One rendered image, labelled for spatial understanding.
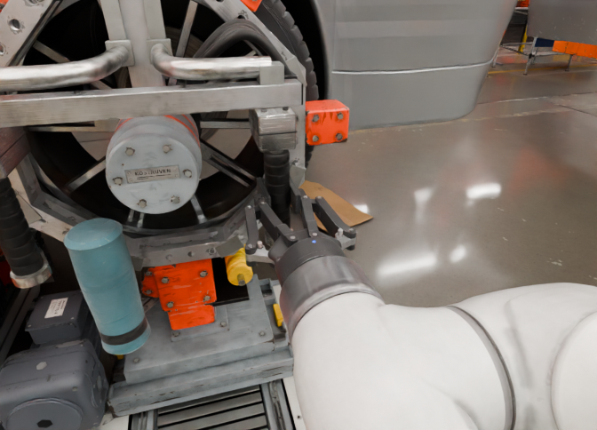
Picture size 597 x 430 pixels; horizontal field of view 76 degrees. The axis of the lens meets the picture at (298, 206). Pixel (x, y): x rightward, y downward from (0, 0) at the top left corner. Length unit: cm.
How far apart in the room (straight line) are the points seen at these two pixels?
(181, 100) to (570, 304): 44
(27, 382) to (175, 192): 55
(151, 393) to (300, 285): 88
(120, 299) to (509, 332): 61
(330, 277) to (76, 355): 75
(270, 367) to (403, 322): 90
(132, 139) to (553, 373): 52
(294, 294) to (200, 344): 84
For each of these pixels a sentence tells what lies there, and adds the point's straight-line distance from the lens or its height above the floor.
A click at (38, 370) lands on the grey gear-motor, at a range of 101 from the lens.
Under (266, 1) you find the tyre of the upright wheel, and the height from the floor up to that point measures 107.
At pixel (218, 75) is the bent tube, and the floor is 99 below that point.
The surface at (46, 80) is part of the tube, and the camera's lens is 53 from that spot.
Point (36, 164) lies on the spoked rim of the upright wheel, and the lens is 88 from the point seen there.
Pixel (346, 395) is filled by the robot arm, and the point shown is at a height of 87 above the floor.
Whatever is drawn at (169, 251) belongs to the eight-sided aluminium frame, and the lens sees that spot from 84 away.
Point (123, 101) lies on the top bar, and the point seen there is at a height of 97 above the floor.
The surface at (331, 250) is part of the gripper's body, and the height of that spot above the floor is 86.
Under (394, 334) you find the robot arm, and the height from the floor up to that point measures 88.
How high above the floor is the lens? 109
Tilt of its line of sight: 30 degrees down
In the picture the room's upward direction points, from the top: straight up
